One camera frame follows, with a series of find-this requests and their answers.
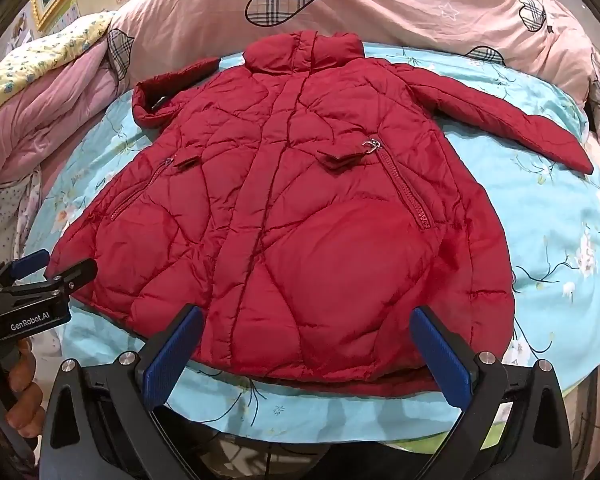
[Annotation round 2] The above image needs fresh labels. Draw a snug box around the white patterned cloth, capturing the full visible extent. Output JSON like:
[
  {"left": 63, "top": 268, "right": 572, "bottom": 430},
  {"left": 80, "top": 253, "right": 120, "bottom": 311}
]
[{"left": 0, "top": 162, "right": 48, "bottom": 266}]

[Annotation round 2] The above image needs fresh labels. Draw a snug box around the red puffer jacket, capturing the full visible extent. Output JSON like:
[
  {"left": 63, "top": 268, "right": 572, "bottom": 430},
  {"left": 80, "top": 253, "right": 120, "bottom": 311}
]
[{"left": 45, "top": 30, "right": 595, "bottom": 397}]

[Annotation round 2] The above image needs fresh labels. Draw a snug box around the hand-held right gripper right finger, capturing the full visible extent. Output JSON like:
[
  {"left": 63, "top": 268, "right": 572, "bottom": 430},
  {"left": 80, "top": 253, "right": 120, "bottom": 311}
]
[{"left": 410, "top": 305, "right": 574, "bottom": 480}]

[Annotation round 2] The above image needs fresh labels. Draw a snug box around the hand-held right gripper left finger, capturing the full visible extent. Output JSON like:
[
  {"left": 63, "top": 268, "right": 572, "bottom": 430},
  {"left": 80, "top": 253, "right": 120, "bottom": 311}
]
[{"left": 40, "top": 304, "right": 216, "bottom": 480}]

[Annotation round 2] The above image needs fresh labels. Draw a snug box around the person's left hand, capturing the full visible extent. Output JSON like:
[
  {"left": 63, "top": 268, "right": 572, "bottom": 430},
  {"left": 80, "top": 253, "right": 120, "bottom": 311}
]
[{"left": 0, "top": 337, "right": 46, "bottom": 428}]

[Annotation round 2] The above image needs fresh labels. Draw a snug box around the pink heart-print quilt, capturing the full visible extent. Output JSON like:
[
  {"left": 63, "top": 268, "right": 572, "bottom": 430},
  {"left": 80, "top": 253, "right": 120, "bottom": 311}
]
[{"left": 107, "top": 0, "right": 600, "bottom": 161}]

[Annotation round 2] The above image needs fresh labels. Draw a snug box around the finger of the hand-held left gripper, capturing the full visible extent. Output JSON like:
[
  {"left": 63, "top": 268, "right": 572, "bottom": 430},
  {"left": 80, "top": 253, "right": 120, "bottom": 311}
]
[
  {"left": 0, "top": 258, "right": 99, "bottom": 307},
  {"left": 0, "top": 249, "right": 50, "bottom": 292}
]

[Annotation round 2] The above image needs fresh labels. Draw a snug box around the blue floral bed sheet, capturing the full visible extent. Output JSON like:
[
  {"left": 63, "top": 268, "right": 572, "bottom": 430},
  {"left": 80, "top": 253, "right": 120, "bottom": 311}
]
[{"left": 22, "top": 42, "right": 600, "bottom": 446}]

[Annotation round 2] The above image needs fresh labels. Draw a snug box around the plain pink blanket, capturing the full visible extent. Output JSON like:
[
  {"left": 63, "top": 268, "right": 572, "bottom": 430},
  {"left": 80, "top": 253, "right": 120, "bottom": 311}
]
[{"left": 0, "top": 40, "right": 131, "bottom": 183}]

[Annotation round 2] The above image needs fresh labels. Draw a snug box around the yellow floral cloth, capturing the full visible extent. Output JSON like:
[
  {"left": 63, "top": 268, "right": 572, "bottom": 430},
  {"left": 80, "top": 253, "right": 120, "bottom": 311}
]
[{"left": 0, "top": 12, "right": 113, "bottom": 121}]

